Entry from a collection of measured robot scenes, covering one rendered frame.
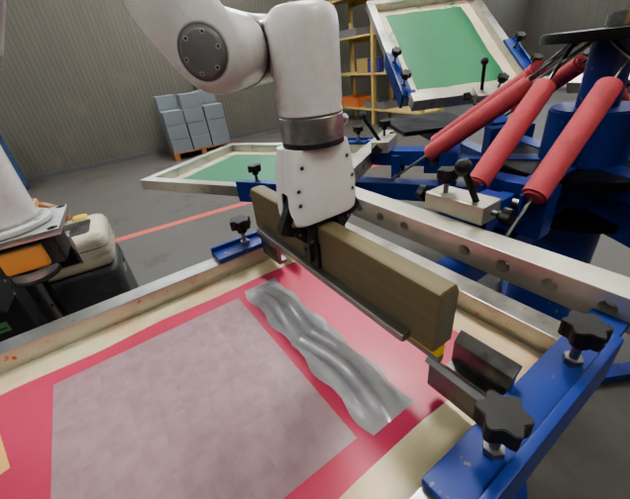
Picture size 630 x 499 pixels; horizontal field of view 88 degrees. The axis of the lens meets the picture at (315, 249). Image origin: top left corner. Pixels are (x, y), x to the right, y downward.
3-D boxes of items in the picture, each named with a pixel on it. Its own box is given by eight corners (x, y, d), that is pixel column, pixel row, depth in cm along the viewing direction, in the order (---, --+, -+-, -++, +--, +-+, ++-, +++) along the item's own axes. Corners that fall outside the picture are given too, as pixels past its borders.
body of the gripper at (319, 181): (327, 120, 44) (333, 197, 50) (260, 135, 40) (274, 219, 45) (366, 125, 39) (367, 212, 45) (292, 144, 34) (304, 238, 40)
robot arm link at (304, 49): (178, 12, 32) (219, 19, 40) (207, 126, 37) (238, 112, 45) (332, -11, 29) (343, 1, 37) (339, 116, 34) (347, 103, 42)
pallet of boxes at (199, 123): (223, 143, 678) (209, 88, 627) (232, 149, 625) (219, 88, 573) (170, 154, 639) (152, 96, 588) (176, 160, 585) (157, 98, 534)
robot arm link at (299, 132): (326, 105, 43) (328, 127, 45) (267, 116, 39) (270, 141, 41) (366, 108, 38) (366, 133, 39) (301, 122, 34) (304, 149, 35)
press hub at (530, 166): (535, 461, 118) (739, -8, 50) (440, 387, 148) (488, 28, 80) (584, 398, 136) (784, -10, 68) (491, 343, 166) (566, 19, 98)
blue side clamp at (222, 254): (226, 283, 70) (218, 255, 66) (218, 274, 73) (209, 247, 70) (337, 235, 83) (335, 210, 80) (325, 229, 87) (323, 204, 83)
